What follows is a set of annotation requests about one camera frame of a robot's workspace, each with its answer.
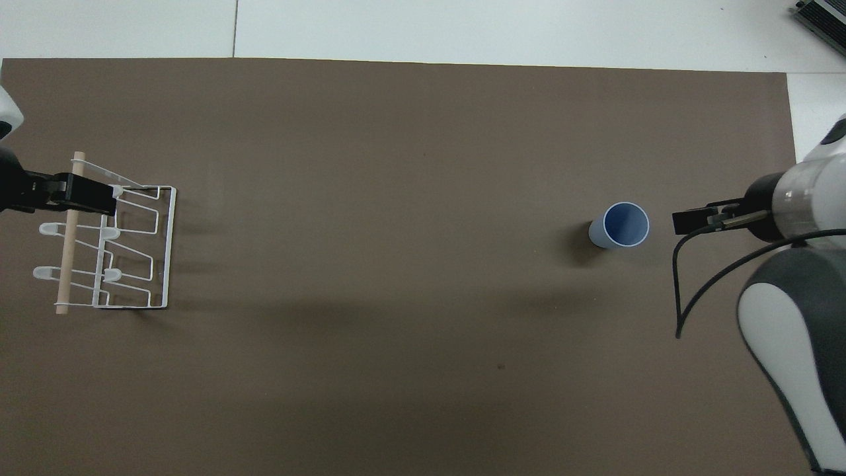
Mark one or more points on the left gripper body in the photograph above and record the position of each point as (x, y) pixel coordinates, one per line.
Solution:
(13, 185)

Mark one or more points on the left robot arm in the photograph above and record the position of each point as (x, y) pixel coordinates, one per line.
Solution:
(6, 112)

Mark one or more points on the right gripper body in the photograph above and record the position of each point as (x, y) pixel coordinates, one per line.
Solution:
(760, 205)

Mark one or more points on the blue plastic cup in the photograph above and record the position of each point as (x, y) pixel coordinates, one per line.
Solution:
(624, 225)

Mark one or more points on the grey ribbed metal device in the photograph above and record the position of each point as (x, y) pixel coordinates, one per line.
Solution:
(823, 14)

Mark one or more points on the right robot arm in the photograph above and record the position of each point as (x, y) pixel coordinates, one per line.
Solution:
(786, 344)

